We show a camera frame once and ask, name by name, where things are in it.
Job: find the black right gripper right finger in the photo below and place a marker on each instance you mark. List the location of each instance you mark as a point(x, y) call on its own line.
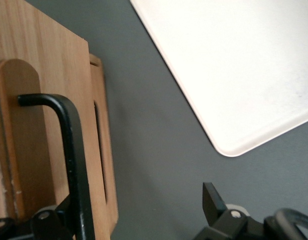
point(213, 202)

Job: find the cream rectangular tray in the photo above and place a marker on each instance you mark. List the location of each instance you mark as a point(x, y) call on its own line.
point(233, 62)

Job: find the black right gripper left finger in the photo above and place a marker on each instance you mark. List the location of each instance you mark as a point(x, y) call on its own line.
point(51, 225)

